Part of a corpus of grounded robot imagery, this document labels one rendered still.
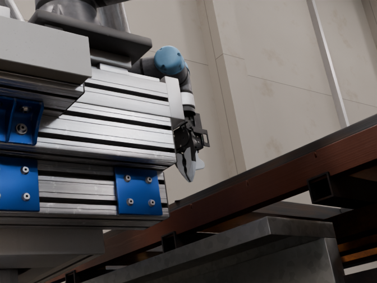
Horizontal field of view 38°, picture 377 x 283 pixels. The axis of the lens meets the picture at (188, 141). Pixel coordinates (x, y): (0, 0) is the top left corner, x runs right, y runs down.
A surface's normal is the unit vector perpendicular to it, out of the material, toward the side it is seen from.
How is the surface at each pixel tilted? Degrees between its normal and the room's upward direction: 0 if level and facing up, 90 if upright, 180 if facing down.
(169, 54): 90
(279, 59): 90
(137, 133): 90
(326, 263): 90
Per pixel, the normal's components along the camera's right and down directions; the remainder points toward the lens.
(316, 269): -0.72, -0.15
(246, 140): 0.59, -0.37
